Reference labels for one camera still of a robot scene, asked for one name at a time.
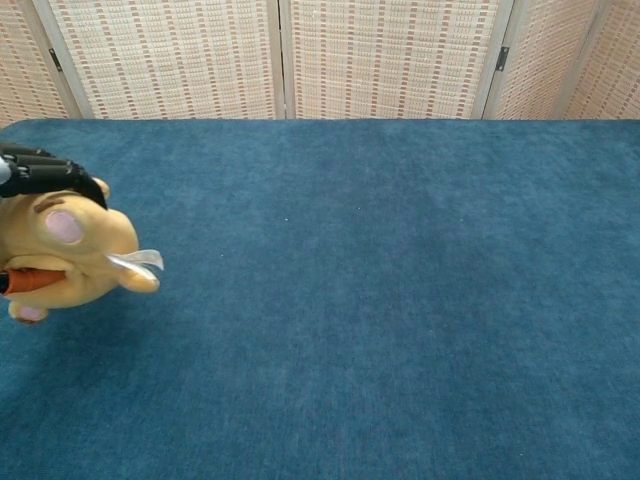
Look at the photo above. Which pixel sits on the black screen hinge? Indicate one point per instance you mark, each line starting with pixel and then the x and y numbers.
pixel 503 59
pixel 55 59

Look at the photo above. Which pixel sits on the woven folding screen panel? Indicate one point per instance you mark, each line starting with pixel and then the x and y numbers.
pixel 165 55
pixel 615 65
pixel 395 55
pixel 540 55
pixel 20 60

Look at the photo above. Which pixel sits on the yellow plush toy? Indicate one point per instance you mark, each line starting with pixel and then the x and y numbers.
pixel 70 260

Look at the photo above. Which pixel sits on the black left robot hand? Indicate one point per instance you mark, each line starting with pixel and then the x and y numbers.
pixel 45 172

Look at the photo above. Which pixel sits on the blue velvet tablecloth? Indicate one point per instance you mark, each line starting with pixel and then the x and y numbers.
pixel 350 310

